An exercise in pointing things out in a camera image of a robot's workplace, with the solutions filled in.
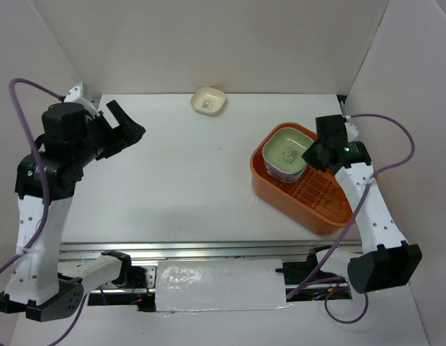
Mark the cream plate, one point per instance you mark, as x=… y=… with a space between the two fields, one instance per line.
x=208 y=100

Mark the aluminium rail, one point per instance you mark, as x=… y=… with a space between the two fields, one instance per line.
x=290 y=250

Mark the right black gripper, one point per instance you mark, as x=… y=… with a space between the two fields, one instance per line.
x=308 y=156

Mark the white foil cover sheet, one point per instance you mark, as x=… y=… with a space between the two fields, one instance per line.
x=220 y=285

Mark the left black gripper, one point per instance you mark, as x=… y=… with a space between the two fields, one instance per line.
x=127 y=132

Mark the purple plate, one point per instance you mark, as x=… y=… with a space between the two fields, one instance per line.
x=283 y=177

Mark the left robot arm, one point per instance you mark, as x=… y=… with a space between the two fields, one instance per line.
x=75 y=133

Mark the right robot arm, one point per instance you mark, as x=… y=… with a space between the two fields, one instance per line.
x=387 y=259

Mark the green plate back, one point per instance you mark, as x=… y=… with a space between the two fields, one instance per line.
x=284 y=150

